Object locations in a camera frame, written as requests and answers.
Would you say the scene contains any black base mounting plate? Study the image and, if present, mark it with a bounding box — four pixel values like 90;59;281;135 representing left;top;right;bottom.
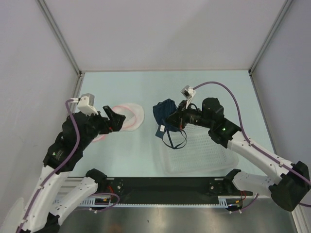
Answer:
98;177;253;203

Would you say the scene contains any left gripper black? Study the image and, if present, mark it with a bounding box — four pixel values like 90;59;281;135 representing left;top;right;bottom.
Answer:
79;105;126;149

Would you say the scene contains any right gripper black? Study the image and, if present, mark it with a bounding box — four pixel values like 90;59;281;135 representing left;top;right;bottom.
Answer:
162;100;213;130

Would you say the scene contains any dark blue lace bra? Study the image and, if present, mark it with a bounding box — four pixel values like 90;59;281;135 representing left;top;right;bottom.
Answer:
153;99;187;150

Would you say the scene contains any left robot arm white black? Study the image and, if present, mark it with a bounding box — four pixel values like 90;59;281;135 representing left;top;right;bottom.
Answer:
15;106;126;233

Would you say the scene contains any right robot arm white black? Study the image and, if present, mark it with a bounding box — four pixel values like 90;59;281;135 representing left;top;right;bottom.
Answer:
166;98;311;212

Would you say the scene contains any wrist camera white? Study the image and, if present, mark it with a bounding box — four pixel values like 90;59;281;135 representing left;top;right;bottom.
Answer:
77;93;98;116
181;85;196;108

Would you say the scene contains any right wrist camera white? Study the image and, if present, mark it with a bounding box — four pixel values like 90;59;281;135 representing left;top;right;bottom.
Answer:
181;85;196;108

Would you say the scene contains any white perforated plastic tray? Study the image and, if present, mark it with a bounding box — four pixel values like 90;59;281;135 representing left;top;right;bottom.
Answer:
158;125;239;175

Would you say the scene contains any white slotted cable duct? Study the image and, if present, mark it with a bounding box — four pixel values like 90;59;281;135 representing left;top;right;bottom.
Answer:
78;195;242;209

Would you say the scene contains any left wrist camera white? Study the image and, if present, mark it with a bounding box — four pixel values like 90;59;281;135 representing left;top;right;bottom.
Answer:
77;93;98;116

